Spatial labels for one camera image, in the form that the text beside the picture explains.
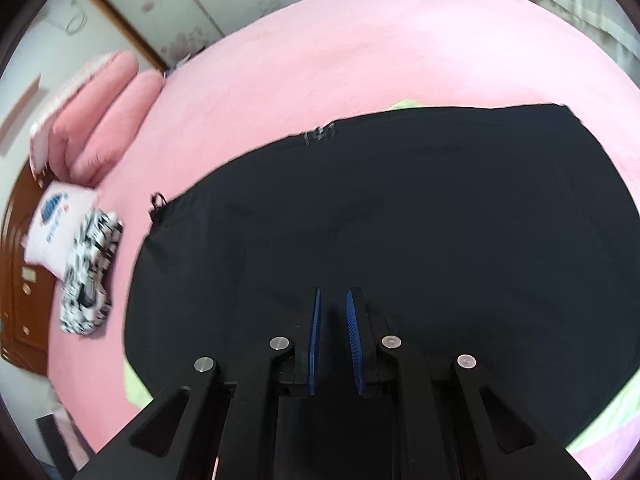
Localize black and white patterned cloth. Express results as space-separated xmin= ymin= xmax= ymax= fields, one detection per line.
xmin=59 ymin=207 xmax=125 ymax=336

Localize white printed pillow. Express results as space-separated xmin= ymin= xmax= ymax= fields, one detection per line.
xmin=22 ymin=180 xmax=101 ymax=281

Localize wooden headboard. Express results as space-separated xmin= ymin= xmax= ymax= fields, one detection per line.
xmin=0 ymin=165 xmax=66 ymax=376

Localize pink pillow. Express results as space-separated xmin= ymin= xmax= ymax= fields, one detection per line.
xmin=70 ymin=70 xmax=166 ymax=186
xmin=30 ymin=50 xmax=141 ymax=181

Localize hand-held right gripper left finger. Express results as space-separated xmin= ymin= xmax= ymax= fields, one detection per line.
xmin=75 ymin=287 xmax=323 ymax=480

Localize floral sliding wardrobe doors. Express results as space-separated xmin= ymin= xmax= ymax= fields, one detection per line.
xmin=75 ymin=0 xmax=406 ymax=71

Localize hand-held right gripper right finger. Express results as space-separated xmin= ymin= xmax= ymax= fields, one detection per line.
xmin=346 ymin=287 xmax=601 ymax=480

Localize pale green and black jacket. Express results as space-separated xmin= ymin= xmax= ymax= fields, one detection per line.
xmin=122 ymin=99 xmax=640 ymax=456

